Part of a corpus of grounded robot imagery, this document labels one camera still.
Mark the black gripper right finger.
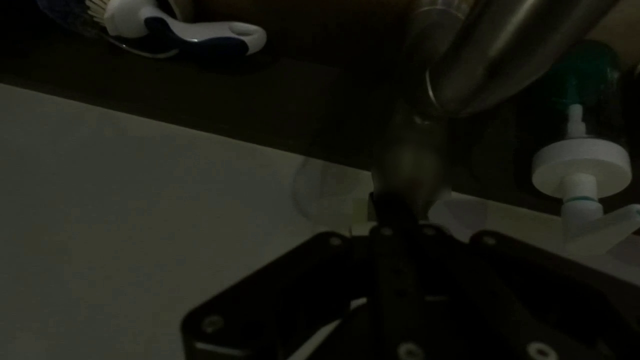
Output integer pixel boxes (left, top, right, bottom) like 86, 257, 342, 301
398, 189, 640, 360

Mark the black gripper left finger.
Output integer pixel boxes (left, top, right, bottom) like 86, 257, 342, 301
180, 189, 402, 360

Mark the dark metal faucet handle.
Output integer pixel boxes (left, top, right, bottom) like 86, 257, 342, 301
370, 97, 450, 209

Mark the white pump soap dispenser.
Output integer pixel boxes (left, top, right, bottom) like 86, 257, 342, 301
530, 102, 640, 264

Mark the white blue dish brush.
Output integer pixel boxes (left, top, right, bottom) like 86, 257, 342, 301
85, 0, 270, 59

